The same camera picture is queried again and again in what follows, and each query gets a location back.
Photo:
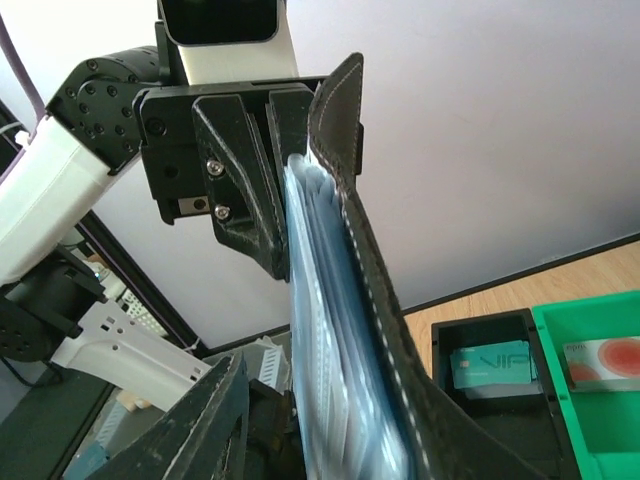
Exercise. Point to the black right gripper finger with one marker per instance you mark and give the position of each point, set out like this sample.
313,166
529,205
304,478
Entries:
204,436

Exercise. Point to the white red-circle card stack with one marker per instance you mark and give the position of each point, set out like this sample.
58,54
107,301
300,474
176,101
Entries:
603,365

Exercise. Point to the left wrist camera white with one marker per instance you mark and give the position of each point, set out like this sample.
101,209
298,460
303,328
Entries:
211,42

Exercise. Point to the green plastic bin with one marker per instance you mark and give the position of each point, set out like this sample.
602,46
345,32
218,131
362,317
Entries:
603,427

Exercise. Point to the black leather card holder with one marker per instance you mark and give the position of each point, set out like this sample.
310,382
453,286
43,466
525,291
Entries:
366,407

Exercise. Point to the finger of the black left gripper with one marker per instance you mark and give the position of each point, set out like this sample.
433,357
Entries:
241,183
286,113

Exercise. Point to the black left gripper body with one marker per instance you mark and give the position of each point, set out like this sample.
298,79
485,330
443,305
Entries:
169,149

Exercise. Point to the white slotted cable duct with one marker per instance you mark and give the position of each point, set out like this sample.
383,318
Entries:
119,348

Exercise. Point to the teal VIP card stack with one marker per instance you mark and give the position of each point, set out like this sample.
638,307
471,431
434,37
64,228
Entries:
498,370

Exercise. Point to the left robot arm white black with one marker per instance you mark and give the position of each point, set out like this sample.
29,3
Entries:
86,140

